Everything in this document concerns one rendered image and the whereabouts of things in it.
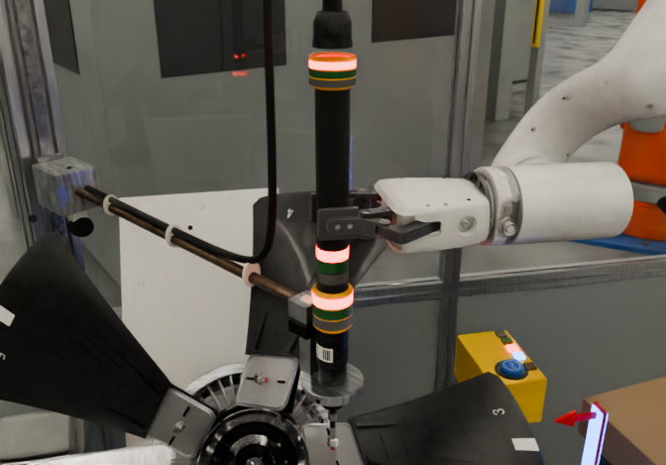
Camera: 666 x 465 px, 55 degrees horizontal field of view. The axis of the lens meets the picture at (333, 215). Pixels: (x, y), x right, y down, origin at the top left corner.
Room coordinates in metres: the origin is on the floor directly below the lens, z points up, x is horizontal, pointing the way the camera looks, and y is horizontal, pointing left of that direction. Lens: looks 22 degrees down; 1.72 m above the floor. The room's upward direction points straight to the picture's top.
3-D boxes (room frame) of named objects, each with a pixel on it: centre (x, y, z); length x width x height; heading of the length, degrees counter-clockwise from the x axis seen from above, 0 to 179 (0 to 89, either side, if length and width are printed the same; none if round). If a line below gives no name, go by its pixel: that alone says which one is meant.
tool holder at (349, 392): (0.61, 0.01, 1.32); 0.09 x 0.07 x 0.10; 46
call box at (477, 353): (0.96, -0.29, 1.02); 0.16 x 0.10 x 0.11; 11
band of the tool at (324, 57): (0.60, 0.00, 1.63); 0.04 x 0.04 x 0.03
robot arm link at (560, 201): (0.66, -0.25, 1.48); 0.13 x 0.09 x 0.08; 102
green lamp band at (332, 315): (0.60, 0.00, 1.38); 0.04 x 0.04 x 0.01
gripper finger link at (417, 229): (0.58, -0.08, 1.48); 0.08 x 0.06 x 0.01; 161
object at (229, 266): (0.81, 0.22, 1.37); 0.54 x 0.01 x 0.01; 46
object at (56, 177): (1.03, 0.45, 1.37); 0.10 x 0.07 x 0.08; 46
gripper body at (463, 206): (0.63, -0.11, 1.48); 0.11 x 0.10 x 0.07; 102
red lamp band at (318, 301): (0.60, 0.00, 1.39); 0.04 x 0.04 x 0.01
